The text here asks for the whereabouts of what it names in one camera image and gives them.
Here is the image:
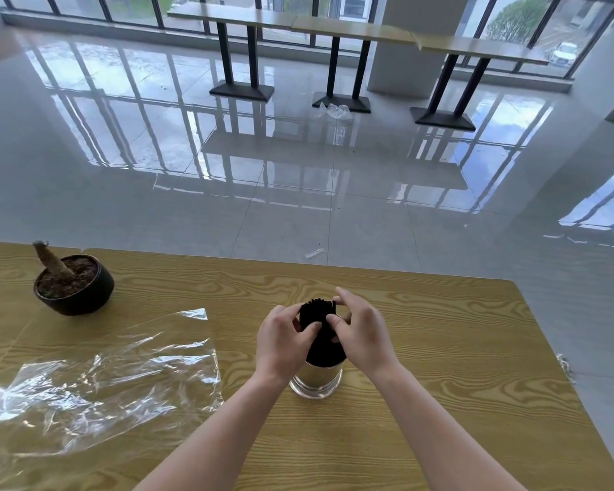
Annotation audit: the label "person's right hand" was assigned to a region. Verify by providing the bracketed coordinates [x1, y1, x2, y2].
[325, 287, 402, 380]

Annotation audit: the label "person's left hand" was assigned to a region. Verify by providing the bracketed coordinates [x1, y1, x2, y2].
[255, 303, 323, 387]

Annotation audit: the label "bundle of black sticks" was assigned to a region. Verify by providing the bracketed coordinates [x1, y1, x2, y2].
[298, 298, 350, 367]

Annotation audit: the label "person's right forearm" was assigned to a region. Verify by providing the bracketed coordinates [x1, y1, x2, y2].
[368, 359, 529, 491]

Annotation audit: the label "person's left forearm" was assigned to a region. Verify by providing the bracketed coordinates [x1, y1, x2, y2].
[132, 364, 293, 491]

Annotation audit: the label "shiny metal cup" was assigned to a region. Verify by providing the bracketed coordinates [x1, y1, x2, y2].
[289, 359, 344, 400]

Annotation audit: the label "clear plastic bag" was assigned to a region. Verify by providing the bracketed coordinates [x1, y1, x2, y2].
[0, 308, 225, 477]

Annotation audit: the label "crumpled clear plastic wrapper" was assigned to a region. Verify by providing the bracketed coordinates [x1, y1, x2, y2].
[318, 102, 354, 120]

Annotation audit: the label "black round plant pot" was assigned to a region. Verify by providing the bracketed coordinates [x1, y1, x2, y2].
[33, 254, 116, 317]

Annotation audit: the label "crumpled clear plastic piece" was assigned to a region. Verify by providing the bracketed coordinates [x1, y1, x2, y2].
[556, 353, 578, 385]

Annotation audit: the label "cut brown plant stump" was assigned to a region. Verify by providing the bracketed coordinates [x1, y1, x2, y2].
[32, 240, 75, 286]

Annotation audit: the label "wooden bar table black legs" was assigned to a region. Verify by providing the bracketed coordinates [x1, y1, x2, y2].
[410, 34, 550, 132]
[291, 16, 423, 114]
[167, 2, 301, 103]

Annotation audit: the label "white car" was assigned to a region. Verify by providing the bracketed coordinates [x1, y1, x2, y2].
[549, 42, 580, 66]

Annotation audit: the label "green tree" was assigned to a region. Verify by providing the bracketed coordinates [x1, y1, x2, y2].
[486, 0, 549, 46]

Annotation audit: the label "black window frame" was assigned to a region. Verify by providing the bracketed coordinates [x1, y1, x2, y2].
[0, 0, 607, 80]

